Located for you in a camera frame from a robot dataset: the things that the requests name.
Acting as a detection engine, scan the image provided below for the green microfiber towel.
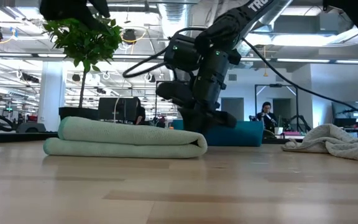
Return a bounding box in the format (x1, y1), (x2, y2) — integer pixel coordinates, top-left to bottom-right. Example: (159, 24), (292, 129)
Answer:
(43, 116), (208, 159)

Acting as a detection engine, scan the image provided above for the dark grey door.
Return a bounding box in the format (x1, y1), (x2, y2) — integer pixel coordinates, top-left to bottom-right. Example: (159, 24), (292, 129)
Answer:
(221, 97), (245, 121)

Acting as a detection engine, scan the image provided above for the black metal rack frame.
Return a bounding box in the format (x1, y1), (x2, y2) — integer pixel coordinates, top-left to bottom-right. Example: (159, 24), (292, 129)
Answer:
(254, 83), (300, 133)

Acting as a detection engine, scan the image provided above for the white building column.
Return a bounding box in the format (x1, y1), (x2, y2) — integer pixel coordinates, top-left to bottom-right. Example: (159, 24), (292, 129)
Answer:
(37, 60), (67, 131)

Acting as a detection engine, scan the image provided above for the black computer monitor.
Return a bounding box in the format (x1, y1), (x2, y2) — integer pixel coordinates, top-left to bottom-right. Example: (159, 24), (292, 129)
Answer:
(98, 96), (139, 124)

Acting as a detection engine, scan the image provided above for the black aluminium table frame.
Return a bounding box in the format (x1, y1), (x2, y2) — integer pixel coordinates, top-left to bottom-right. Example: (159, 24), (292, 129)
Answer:
(0, 130), (59, 144)

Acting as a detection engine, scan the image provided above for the silver ventilation duct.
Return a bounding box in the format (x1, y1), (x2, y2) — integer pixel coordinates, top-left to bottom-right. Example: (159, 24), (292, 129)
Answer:
(157, 2), (195, 37)

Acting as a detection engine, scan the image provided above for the person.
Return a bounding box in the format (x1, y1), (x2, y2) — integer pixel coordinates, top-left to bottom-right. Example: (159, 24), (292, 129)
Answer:
(134, 97), (147, 126)
(255, 101), (278, 134)

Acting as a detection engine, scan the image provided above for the computer monitor with bright screen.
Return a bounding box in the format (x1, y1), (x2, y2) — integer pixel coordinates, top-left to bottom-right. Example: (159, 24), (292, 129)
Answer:
(331, 101), (358, 128)

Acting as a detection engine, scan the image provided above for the black planter box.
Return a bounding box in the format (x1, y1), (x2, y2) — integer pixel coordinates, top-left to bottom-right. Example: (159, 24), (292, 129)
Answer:
(58, 106), (99, 121)

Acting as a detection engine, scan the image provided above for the grey rounded base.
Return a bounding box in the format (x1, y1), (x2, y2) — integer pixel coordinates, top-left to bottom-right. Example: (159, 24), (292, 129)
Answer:
(16, 122), (47, 134)

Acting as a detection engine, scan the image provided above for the looped black camera cable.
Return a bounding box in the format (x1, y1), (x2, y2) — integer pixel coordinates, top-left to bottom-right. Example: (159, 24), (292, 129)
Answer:
(122, 27), (204, 79)

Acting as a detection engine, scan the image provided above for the long ceiling light strip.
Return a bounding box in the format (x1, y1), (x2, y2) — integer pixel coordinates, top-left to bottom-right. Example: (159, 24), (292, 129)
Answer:
(241, 57), (358, 65)

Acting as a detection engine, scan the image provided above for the green leafy potted tree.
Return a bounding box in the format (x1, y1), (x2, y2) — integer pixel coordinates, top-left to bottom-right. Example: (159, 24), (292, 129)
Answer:
(43, 16), (123, 110)

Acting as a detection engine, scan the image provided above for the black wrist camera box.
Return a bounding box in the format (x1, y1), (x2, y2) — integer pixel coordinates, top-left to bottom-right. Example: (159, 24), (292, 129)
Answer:
(155, 80), (195, 106)

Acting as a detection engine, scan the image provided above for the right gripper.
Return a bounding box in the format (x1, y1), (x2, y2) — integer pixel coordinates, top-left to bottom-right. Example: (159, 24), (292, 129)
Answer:
(178, 70), (238, 135)

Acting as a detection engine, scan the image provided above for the grey waffle-weave towel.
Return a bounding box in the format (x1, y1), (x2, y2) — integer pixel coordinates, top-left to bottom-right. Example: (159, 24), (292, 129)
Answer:
(280, 123), (358, 164)

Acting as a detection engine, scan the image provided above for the teal plastic bin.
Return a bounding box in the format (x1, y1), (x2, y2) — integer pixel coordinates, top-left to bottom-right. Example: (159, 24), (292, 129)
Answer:
(171, 119), (264, 147)

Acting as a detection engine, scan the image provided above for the long black arm cable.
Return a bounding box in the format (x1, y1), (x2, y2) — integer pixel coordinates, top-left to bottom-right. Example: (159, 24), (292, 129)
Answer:
(241, 37), (358, 123)

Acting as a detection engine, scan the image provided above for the black tripod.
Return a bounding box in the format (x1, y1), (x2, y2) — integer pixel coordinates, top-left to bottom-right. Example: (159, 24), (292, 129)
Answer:
(286, 114), (313, 133)

